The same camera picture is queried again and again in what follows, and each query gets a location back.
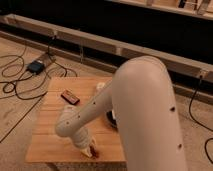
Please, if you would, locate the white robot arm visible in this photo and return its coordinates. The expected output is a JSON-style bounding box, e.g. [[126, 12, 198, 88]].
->
[[55, 56, 188, 171]]

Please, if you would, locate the dark red brown pepper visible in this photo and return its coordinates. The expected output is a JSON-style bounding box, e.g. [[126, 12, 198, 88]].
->
[[61, 90, 80, 105]]

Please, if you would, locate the black bowl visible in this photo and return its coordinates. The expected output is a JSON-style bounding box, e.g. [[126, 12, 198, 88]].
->
[[106, 111, 117, 129]]

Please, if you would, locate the wooden table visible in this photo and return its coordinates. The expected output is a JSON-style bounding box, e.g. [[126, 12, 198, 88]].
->
[[25, 76, 127, 164]]

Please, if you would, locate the blue power adapter box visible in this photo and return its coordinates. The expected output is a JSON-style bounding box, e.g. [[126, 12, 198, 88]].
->
[[27, 61, 45, 75]]

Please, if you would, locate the black cable on floor left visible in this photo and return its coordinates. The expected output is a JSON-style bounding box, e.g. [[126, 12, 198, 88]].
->
[[0, 33, 78, 144]]

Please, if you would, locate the black cable on floor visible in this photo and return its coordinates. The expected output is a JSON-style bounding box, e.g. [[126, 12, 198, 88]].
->
[[0, 33, 78, 144], [188, 75, 213, 165]]

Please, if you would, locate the black cable on floor right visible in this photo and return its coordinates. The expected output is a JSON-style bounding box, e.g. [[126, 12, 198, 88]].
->
[[188, 75, 213, 165]]

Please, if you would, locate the long wooden beam frame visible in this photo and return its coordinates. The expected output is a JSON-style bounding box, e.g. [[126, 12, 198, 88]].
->
[[0, 14, 213, 83]]

